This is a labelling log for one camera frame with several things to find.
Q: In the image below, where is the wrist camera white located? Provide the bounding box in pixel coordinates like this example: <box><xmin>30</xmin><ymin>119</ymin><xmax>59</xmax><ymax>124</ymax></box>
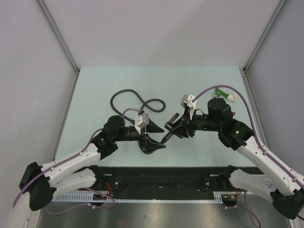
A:
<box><xmin>134</xmin><ymin>113</ymin><xmax>150</xmax><ymax>133</ymax></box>
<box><xmin>180</xmin><ymin>94</ymin><xmax>196</xmax><ymax>120</ymax></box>

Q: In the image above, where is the right aluminium frame post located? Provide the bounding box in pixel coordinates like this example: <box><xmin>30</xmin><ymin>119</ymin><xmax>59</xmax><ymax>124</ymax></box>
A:
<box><xmin>242</xmin><ymin>0</ymin><xmax>289</xmax><ymax>74</ymax></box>

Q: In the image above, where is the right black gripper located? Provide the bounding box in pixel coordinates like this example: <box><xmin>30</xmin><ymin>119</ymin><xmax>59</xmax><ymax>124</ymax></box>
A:
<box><xmin>170</xmin><ymin>107</ymin><xmax>221</xmax><ymax>138</ymax></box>

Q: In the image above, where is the green tap white elbow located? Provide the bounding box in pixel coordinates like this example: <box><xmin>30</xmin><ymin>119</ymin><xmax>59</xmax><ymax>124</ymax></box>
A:
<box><xmin>212</xmin><ymin>87</ymin><xmax>239</xmax><ymax>103</ymax></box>

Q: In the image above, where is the grey flexible hose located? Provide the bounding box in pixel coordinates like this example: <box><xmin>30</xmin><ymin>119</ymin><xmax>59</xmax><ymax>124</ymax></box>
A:
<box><xmin>110</xmin><ymin>89</ymin><xmax>166</xmax><ymax>117</ymax></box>

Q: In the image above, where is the dark metal faucet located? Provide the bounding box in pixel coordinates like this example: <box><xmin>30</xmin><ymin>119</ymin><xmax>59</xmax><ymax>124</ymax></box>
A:
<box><xmin>161</xmin><ymin>113</ymin><xmax>180</xmax><ymax>144</ymax></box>

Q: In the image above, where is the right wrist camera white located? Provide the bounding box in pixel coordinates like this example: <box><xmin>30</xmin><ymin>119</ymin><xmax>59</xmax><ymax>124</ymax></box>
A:
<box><xmin>180</xmin><ymin>94</ymin><xmax>196</xmax><ymax>120</ymax></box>

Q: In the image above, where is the left aluminium frame post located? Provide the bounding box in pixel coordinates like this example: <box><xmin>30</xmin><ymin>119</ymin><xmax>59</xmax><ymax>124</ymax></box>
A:
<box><xmin>35</xmin><ymin>0</ymin><xmax>80</xmax><ymax>75</ymax></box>

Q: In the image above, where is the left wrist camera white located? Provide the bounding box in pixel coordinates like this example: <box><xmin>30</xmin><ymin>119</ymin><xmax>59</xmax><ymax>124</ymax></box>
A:
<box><xmin>134</xmin><ymin>113</ymin><xmax>150</xmax><ymax>133</ymax></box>

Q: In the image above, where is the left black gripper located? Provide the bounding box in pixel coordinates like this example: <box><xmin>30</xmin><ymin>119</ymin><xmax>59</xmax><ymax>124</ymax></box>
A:
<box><xmin>113</xmin><ymin>117</ymin><xmax>165</xmax><ymax>152</ymax></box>

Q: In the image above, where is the white slotted cable duct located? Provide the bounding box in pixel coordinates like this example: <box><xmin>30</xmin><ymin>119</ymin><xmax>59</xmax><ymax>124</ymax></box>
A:
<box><xmin>52</xmin><ymin>192</ymin><xmax>228</xmax><ymax>204</ymax></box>

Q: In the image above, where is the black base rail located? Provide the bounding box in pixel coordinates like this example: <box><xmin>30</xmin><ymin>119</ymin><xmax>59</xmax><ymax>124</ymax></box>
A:
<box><xmin>91</xmin><ymin>167</ymin><xmax>242</xmax><ymax>200</ymax></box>

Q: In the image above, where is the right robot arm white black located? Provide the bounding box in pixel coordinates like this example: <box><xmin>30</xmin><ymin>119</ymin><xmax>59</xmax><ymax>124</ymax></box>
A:
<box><xmin>162</xmin><ymin>98</ymin><xmax>304</xmax><ymax>219</ymax></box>

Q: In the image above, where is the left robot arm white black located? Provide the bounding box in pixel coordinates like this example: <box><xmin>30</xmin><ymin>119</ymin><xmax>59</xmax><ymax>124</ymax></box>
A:
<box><xmin>13</xmin><ymin>113</ymin><xmax>166</xmax><ymax>211</ymax></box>

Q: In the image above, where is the aluminium frame post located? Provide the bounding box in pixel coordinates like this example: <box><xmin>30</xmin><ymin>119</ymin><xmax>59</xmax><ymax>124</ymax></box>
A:
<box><xmin>35</xmin><ymin>0</ymin><xmax>80</xmax><ymax>75</ymax></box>
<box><xmin>242</xmin><ymin>0</ymin><xmax>289</xmax><ymax>74</ymax></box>

